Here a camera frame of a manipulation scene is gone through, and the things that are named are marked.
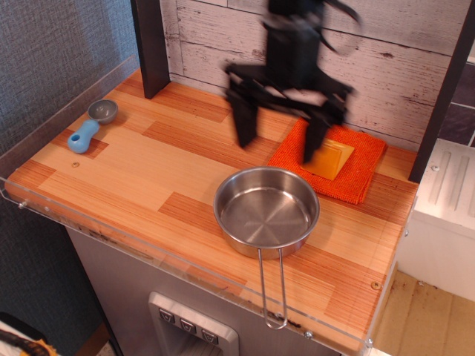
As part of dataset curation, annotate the steel pot with wire handle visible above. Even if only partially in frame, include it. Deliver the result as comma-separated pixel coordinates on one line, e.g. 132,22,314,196
212,166,321,330

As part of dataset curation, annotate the yellow black object corner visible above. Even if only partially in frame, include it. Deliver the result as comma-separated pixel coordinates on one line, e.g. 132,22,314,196
1,330,58,356

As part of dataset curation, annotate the orange cloth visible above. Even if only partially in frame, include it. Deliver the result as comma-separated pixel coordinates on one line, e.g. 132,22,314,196
268,119,387,205

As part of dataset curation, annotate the dark vertical post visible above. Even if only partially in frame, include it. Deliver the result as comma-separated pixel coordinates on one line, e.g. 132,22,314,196
131,0,170,99
408,1,474,183

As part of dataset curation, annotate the dark vertical post right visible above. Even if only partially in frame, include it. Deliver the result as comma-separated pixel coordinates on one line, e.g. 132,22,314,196
408,1,474,183

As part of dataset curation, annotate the clear acrylic table guard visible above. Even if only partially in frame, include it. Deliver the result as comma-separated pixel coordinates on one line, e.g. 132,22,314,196
2,56,416,355

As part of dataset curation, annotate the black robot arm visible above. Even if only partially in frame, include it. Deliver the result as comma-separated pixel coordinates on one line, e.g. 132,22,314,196
225,1,353,163

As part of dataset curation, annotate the yellow cheese wedge block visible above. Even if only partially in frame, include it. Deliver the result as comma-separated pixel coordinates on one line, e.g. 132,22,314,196
301,139,355,180

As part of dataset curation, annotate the grey toy fridge cabinet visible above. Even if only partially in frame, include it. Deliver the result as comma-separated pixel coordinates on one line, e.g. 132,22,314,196
65,226,361,356

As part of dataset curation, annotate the white toy sink unit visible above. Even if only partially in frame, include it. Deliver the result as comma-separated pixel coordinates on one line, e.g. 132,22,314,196
396,139,474,300

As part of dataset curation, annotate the dark vertical post left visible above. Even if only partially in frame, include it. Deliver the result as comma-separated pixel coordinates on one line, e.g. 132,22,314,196
131,0,170,99

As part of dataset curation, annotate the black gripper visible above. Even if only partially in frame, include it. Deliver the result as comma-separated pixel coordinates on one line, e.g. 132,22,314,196
225,16,353,163

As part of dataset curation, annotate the blue grey measuring scoop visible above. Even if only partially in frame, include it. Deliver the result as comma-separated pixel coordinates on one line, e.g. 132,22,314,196
68,99,119,154

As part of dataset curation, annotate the silver ice dispenser panel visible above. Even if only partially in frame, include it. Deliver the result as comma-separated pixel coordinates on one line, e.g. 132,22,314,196
148,291,240,355

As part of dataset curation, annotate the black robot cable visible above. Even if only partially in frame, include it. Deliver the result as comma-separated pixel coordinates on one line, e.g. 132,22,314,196
318,0,363,56

